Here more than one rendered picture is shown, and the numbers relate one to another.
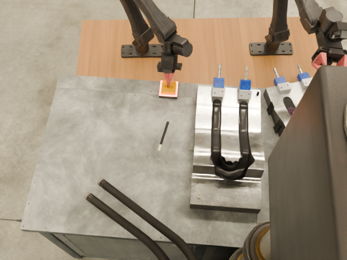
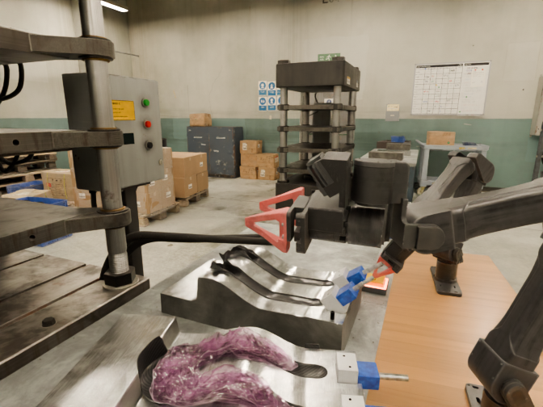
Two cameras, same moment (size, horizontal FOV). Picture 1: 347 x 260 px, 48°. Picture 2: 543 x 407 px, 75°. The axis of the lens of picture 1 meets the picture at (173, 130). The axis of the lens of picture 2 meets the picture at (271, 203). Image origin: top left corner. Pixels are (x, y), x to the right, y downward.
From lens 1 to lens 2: 171 cm
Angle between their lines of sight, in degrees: 86
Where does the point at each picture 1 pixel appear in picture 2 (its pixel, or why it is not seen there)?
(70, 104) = not seen: hidden behind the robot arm
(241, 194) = (191, 284)
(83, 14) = not seen: outside the picture
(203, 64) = (428, 323)
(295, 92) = (336, 390)
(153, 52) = (441, 284)
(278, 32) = (484, 342)
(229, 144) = (255, 270)
